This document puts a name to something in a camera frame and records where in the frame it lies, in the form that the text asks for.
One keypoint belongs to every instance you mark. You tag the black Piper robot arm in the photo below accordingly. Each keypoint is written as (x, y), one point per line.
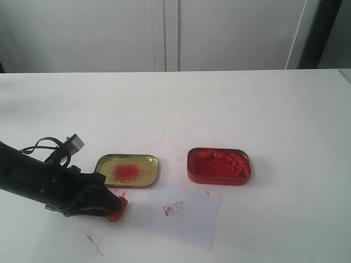
(9, 162)

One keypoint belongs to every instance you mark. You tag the red plastic stamp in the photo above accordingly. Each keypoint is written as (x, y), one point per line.
(116, 215)

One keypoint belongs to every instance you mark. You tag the red ink paste tin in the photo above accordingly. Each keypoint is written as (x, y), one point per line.
(218, 166)

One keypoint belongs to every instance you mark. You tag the white cabinet with doors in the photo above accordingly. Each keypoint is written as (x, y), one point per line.
(136, 36)

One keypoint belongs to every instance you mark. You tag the dark vertical post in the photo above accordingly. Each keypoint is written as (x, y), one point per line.
(319, 32)

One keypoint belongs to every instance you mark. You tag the gold metal tin lid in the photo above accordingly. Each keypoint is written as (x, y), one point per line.
(128, 171)

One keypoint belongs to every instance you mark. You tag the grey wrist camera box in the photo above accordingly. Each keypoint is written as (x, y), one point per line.
(74, 144)

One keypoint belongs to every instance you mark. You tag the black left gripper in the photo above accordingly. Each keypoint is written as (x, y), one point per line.
(66, 190)

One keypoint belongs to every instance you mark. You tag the white paper sheet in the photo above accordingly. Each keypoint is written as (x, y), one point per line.
(178, 213)

